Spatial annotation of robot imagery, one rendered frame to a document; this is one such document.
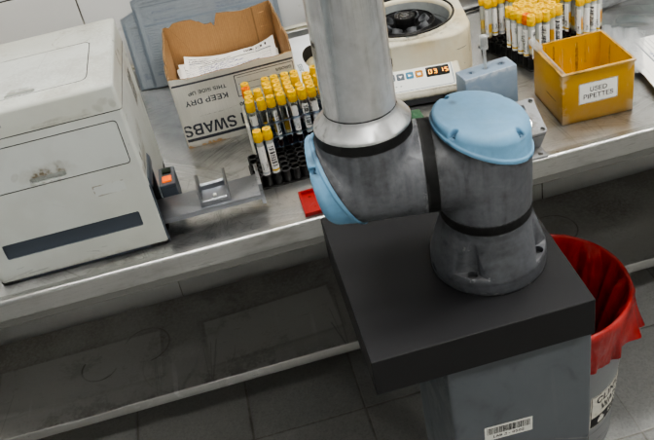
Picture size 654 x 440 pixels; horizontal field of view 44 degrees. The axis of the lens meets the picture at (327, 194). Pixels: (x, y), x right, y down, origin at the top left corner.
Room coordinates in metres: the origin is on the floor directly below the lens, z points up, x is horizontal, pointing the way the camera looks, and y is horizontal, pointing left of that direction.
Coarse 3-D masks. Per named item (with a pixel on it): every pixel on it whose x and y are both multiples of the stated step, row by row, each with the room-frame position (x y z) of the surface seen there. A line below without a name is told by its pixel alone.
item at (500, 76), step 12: (492, 60) 1.30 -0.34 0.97; (504, 60) 1.29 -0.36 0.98; (456, 72) 1.28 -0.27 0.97; (468, 72) 1.27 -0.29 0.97; (480, 72) 1.26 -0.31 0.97; (492, 72) 1.25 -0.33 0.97; (504, 72) 1.26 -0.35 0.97; (516, 72) 1.26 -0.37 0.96; (456, 84) 1.28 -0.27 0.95; (468, 84) 1.24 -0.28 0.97; (480, 84) 1.25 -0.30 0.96; (492, 84) 1.25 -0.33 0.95; (504, 84) 1.26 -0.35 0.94; (516, 84) 1.26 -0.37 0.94; (504, 96) 1.26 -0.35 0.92; (516, 96) 1.26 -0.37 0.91
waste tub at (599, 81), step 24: (552, 48) 1.32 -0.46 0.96; (576, 48) 1.32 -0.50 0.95; (600, 48) 1.32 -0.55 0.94; (552, 72) 1.23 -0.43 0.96; (576, 72) 1.19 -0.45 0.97; (600, 72) 1.19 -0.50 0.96; (624, 72) 1.20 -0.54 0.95; (552, 96) 1.23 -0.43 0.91; (576, 96) 1.19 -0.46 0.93; (600, 96) 1.19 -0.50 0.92; (624, 96) 1.20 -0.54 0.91; (576, 120) 1.19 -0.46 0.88
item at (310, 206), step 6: (300, 192) 1.14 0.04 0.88; (306, 192) 1.14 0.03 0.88; (312, 192) 1.15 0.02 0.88; (300, 198) 1.13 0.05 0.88; (306, 198) 1.13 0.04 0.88; (312, 198) 1.13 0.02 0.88; (306, 204) 1.11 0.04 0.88; (312, 204) 1.11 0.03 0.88; (318, 204) 1.10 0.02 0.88; (306, 210) 1.09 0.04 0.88; (312, 210) 1.08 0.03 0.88; (318, 210) 1.08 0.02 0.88; (306, 216) 1.08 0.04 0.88
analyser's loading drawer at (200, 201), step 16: (224, 176) 1.14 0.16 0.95; (256, 176) 1.14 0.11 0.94; (192, 192) 1.16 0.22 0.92; (208, 192) 1.15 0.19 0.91; (224, 192) 1.14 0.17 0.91; (240, 192) 1.13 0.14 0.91; (256, 192) 1.12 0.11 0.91; (160, 208) 1.13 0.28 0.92; (176, 208) 1.12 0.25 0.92; (192, 208) 1.11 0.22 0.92; (208, 208) 1.11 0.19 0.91
